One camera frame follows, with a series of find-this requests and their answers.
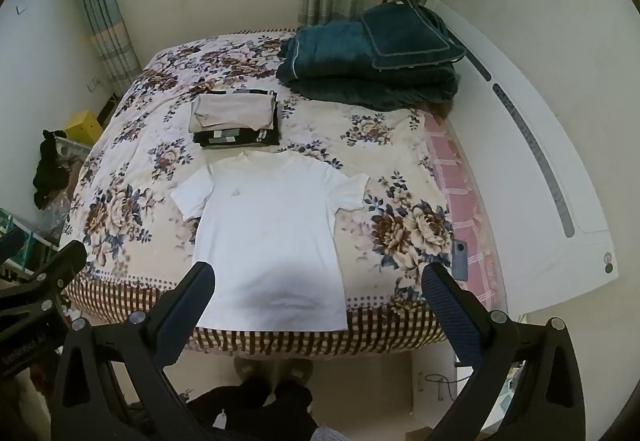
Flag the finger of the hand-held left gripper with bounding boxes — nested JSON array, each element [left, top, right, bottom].
[[0, 227, 27, 266], [0, 240, 88, 318]]

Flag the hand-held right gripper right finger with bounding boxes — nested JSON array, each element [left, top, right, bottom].
[[421, 262, 587, 441]]

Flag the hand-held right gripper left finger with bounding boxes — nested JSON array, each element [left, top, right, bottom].
[[51, 261, 217, 441]]

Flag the white t-shirt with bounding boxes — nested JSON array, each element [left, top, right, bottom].
[[170, 150, 370, 331]]

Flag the white storage rack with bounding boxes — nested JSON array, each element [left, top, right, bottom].
[[0, 208, 60, 282]]

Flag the grey-blue phone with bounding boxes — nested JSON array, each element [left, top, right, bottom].
[[451, 239, 469, 282]]

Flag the black cloth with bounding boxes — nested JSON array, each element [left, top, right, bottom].
[[32, 130, 69, 209]]

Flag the grey slipper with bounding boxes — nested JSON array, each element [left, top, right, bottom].
[[235, 359, 274, 386], [279, 359, 314, 386]]

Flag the person's black pants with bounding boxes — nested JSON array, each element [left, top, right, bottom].
[[187, 375, 315, 441]]

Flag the pink checked bed sheet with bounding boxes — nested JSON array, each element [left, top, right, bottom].
[[422, 111, 501, 312]]

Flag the yellow box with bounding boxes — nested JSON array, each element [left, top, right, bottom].
[[64, 110, 103, 152]]

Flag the floral bedspread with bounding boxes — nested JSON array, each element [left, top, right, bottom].
[[62, 28, 456, 362]]

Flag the black patterned folded garment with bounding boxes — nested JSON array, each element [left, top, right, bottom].
[[192, 88, 282, 149]]

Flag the beige folded garment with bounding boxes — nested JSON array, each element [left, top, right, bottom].
[[188, 94, 277, 134]]

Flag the white headboard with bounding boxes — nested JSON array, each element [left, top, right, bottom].
[[425, 0, 615, 317]]

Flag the dark green quilt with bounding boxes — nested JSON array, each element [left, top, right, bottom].
[[276, 16, 461, 112]]

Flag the dark green pillow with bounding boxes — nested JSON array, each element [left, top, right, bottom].
[[361, 0, 467, 71]]

